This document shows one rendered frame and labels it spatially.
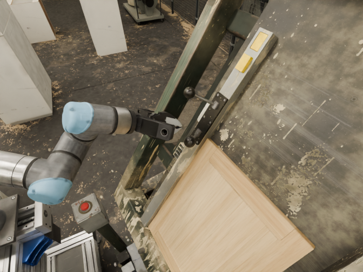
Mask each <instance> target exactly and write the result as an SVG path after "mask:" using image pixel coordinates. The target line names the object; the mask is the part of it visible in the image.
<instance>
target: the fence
mask: <svg viewBox="0 0 363 272"><path fill-rule="evenodd" d="M260 32H262V33H265V34H267V35H268V36H267V38H266V39H265V41H264V42H263V44H262V46H261V47H260V49H259V50H258V52H256V51H254V50H252V49H251V48H250V47H251V46H252V44H253V42H254V41H255V39H256V38H257V36H258V34H259V33H260ZM277 39H278V37H277V36H276V35H275V34H274V33H273V32H270V31H268V30H265V29H263V28H261V27H260V28H259V29H258V31H257V33H256V34H255V35H254V37H253V39H252V40H251V42H250V44H249V45H248V47H247V49H246V50H245V52H244V53H245V54H247V55H249V56H250V57H252V58H253V59H252V61H251V62H250V64H249V66H248V67H247V69H246V70H245V72H244V73H242V72H240V71H239V70H237V69H235V68H234V69H233V71H232V72H231V74H230V76H229V77H228V79H227V81H226V82H225V84H224V85H223V87H222V88H221V90H220V93H221V94H222V95H224V96H225V97H226V98H227V99H228V102H227V103H226V105H225V106H224V108H223V109H222V111H221V112H220V113H219V115H218V116H217V118H216V120H215V121H214V123H213V124H212V126H211V127H210V129H209V130H208V132H207V133H206V135H205V136H204V138H203V139H202V141H201V142H200V144H199V145H196V144H195V145H194V146H193V147H191V148H188V147H186V146H185V148H184V149H183V151H182V153H181V154H180V156H179V158H178V159H177V161H176V162H175V164H174V165H173V167H172V168H171V170H170V172H169V173H168V175H167V177H166V178H165V180H164V181H163V183H162V185H161V186H160V188H159V190H158V191H157V193H156V194H155V196H154V197H153V199H152V201H151V202H150V204H149V205H148V207H147V209H146V210H145V212H144V214H143V215H142V217H141V218H140V220H141V222H142V224H143V226H144V227H148V226H149V224H150V223H151V221H152V220H153V218H154V217H155V216H156V214H157V213H158V211H159V210H160V208H161V206H162V205H163V203H164V202H165V200H166V199H167V197H168V196H169V195H170V193H171V192H172V190H173V189H174V187H175V186H176V184H177V183H178V181H179V180H180V178H181V177H182V175H183V174H184V172H185V171H186V169H187V168H188V166H189V165H190V163H191V162H192V160H193V159H194V157H195V156H196V154H197V153H198V151H199V150H200V148H201V147H202V145H203V144H204V142H205V141H206V139H207V138H210V137H211V136H212V134H213V133H214V132H215V130H216V129H217V127H218V126H219V124H220V123H221V121H222V120H223V118H224V117H225V116H226V114H227V112H228V111H229V110H230V108H231V107H232V105H233V104H234V102H235V101H236V99H237V98H238V97H239V95H240V94H241V92H242V90H243V89H244V87H245V86H246V84H247V83H248V81H249V80H250V79H251V77H252V76H253V74H254V73H255V71H256V70H257V68H258V67H259V65H260V64H261V62H262V61H263V60H264V58H265V57H266V55H267V54H268V52H269V50H270V49H271V48H272V46H273V45H274V43H275V42H276V40H277Z"/></svg>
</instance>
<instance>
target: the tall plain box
mask: <svg viewBox="0 0 363 272"><path fill-rule="evenodd" d="M51 115H52V90H51V79H50V77H49V75H48V74H47V72H46V70H45V68H44V66H43V65H42V63H41V61H40V60H39V58H38V56H37V54H36V53H35V51H34V49H33V47H32V45H31V44H30V42H29V40H28V38H27V36H26V35H25V33H24V31H23V29H22V27H21V26H20V24H19V22H18V20H17V18H16V17H15V15H14V13H13V12H12V10H11V7H10V6H9V4H8V2H7V1H6V0H0V118H1V119H2V120H3V121H4V122H5V123H6V124H11V125H12V126H13V125H17V124H21V123H25V122H28V121H32V120H36V119H40V118H44V117H48V116H51Z"/></svg>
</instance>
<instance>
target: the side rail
mask: <svg viewBox="0 0 363 272"><path fill-rule="evenodd" d="M243 2H244V0H208V1H207V3H206V5H205V7H204V9H203V11H202V13H201V15H200V17H199V19H198V21H197V24H196V26H195V28H194V30H193V32H192V34H191V36H190V38H189V41H188V42H187V44H186V47H185V49H184V51H183V53H182V54H181V56H180V58H179V61H178V63H177V65H176V67H175V69H174V71H173V73H172V75H171V77H170V80H169V82H168V84H167V86H166V88H165V90H164V92H163V94H162V96H161V98H160V100H159V102H158V104H157V106H156V108H155V110H154V113H157V114H158V111H159V112H162V111H164V112H167V113H170V114H171V115H173V116H174V117H175V118H176V119H178V118H179V116H180V114H181V113H182V111H183V109H184V107H185V105H186V104H187V102H188V100H189V99H188V98H186V97H185V96H184V90H185V89H186V88H187V87H192V88H194V89H195V88H196V86H197V84H198V82H199V81H200V79H201V77H202V75H203V73H204V71H205V70H206V68H207V66H208V64H209V62H210V61H211V59H212V57H213V55H214V53H215V52H216V50H217V48H218V46H219V44H220V43H221V41H222V39H223V38H224V36H225V34H226V32H227V31H226V26H227V24H228V22H229V20H230V18H231V17H232V15H233V13H234V11H235V10H236V9H240V7H241V5H242V3H243ZM162 143H165V140H158V139H153V138H152V137H150V138H149V137H148V136H147V135H142V137H141V139H140V141H139V143H138V145H137V147H136V149H135V152H134V154H133V156H132V158H131V160H130V162H129V164H128V166H127V168H126V170H125V172H124V174H123V176H122V178H121V180H120V183H121V184H122V186H123V188H124V189H127V188H133V187H139V186H141V184H142V182H143V181H144V179H145V177H146V175H147V173H148V172H149V170H150V168H151V166H152V164H153V163H154V161H155V159H156V157H157V154H156V153H157V151H158V149H159V147H160V145H161V144H162Z"/></svg>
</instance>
